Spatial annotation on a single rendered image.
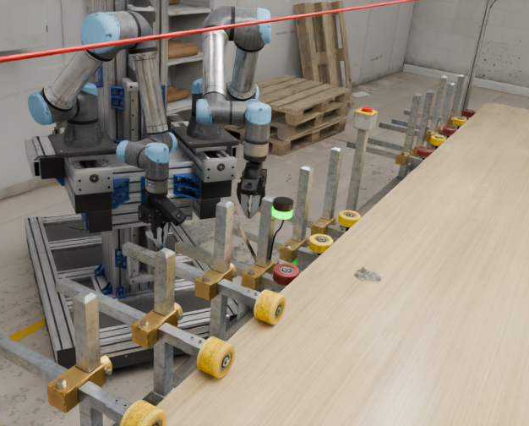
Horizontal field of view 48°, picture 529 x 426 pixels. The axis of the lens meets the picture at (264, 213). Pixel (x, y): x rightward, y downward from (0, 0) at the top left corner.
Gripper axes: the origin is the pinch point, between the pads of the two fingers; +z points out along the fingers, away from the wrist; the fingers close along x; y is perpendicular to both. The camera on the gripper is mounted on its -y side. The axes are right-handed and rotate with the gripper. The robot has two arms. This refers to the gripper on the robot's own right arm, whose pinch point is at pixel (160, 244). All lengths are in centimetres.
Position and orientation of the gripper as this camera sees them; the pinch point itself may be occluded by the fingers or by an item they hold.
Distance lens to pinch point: 207.0
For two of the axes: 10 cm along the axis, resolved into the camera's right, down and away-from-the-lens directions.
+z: -0.8, 9.0, 4.2
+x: -5.0, 3.3, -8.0
